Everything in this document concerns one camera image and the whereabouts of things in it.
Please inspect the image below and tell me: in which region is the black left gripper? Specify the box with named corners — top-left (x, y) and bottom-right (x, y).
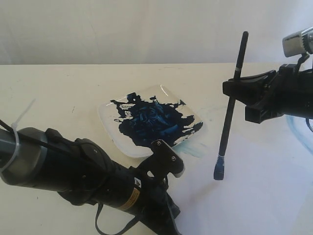
top-left (114, 167), bottom-right (180, 235)

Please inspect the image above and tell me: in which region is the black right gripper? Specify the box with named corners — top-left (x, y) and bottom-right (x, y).
top-left (223, 64), bottom-right (313, 123)

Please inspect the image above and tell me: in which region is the black paintbrush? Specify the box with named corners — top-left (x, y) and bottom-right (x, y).
top-left (213, 31), bottom-right (249, 181)

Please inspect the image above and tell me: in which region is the white paper sheet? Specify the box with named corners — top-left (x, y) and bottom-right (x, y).
top-left (171, 137), bottom-right (313, 235)

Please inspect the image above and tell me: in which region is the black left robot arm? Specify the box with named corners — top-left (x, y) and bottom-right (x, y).
top-left (0, 122), bottom-right (184, 235)

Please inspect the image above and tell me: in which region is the white square paint plate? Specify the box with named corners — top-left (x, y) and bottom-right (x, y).
top-left (98, 85), bottom-right (203, 158)

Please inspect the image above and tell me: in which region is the white zip tie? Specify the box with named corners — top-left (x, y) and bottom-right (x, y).
top-left (0, 98), bottom-right (37, 174)

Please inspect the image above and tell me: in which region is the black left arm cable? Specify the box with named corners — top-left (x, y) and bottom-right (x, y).
top-left (0, 119), bottom-right (137, 235)

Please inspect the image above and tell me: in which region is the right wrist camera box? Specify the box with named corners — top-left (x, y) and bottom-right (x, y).
top-left (282, 27), bottom-right (313, 57)

